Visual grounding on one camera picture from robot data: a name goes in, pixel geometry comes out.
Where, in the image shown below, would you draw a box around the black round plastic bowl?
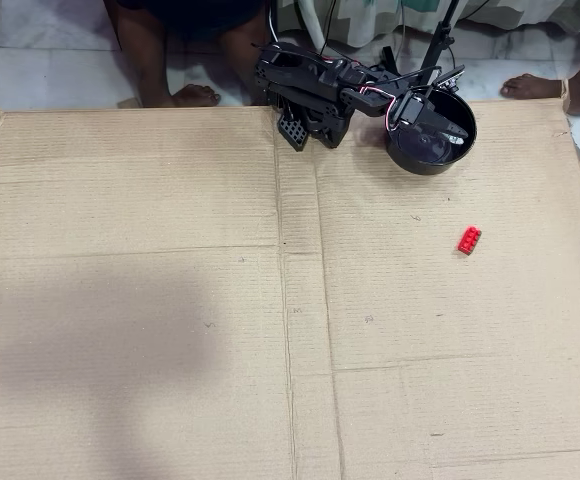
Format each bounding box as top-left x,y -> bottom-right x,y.
383,84 -> 479,176

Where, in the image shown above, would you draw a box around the black tripod stand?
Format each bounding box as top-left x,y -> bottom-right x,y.
369,0 -> 464,86

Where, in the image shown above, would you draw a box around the dark shorts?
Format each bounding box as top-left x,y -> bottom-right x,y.
117,0 -> 267,44

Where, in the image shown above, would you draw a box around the white plastic pipe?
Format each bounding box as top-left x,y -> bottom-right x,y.
294,0 -> 325,49

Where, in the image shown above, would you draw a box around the bare foot at right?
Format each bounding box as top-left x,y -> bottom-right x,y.
499,29 -> 580,117

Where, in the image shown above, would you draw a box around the red white servo wire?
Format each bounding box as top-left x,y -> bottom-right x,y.
357,84 -> 402,132

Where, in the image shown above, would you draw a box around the bare human leg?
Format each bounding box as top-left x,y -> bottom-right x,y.
111,0 -> 221,109
218,19 -> 271,107

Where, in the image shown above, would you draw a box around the red lego block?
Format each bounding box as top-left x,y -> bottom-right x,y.
456,225 -> 484,259

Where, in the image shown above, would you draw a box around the brown corrugated cardboard sheet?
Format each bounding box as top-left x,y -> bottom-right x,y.
0,96 -> 580,480

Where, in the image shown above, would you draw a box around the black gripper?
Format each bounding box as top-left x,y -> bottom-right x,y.
387,63 -> 472,147

